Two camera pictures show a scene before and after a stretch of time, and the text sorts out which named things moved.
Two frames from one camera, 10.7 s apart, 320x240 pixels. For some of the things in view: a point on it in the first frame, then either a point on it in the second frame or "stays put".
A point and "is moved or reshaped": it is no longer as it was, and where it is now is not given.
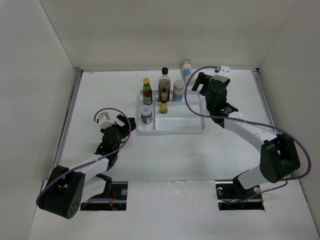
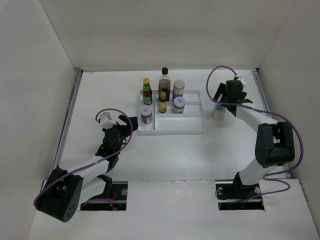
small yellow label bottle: (164, 104) stays put
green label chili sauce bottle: (147, 92) stays put
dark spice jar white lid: (146, 112) stays put
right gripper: (200, 80) -> (222, 90)
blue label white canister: (186, 71) is moved or reshaped
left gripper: (123, 120) stays put
